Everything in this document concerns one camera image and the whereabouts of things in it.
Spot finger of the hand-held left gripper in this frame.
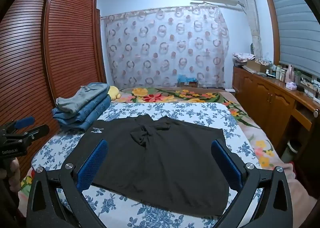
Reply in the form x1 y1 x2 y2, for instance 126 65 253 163
14 124 50 143
0 116 35 135

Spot folded blue jeans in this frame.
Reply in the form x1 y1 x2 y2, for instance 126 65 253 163
52 93 112 133

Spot brown slatted wooden wardrobe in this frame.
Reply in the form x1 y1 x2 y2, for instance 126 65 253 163
0 0 107 176

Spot yellow plush toy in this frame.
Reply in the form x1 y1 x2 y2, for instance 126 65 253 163
108 86 122 101

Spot pile of printed papers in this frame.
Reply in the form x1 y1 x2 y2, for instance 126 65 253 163
232 53 255 62

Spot open cardboard box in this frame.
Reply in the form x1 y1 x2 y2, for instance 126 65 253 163
246 59 270 73

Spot wooden window frame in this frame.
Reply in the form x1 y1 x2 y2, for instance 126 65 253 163
260 0 281 66

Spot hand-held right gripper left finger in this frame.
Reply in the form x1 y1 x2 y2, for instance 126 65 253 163
26 139 108 228

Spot colourful floral bed blanket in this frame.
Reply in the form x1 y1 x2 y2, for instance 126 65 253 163
20 87 295 193

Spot blue floral white cloth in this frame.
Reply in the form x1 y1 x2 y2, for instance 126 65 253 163
19 102 259 228

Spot pink bottle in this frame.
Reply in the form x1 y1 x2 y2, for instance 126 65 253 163
287 64 296 82

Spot person's left hand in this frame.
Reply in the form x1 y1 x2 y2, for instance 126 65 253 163
7 157 22 193

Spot white waste bin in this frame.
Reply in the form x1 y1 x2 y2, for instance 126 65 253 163
287 140 301 154

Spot row of small bottles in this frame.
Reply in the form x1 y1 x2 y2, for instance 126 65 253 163
265 64 288 82

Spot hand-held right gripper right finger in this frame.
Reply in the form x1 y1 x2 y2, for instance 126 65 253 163
211 139 293 228

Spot beige lace curtain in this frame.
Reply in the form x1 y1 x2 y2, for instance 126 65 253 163
237 0 263 56

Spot black pants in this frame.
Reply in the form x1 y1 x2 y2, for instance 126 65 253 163
65 114 230 216

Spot blue plastic bag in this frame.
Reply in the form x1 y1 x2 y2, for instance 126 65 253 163
177 74 199 85

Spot sheer curtain with circle print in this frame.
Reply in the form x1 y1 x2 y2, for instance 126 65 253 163
101 6 230 89

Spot grey window blind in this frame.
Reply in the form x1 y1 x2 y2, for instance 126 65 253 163
265 0 320 79

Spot long wooden cabinet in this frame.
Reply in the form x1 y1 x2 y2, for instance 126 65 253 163
232 66 320 158

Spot folded grey pants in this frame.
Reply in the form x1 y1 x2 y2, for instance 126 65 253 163
55 83 110 115

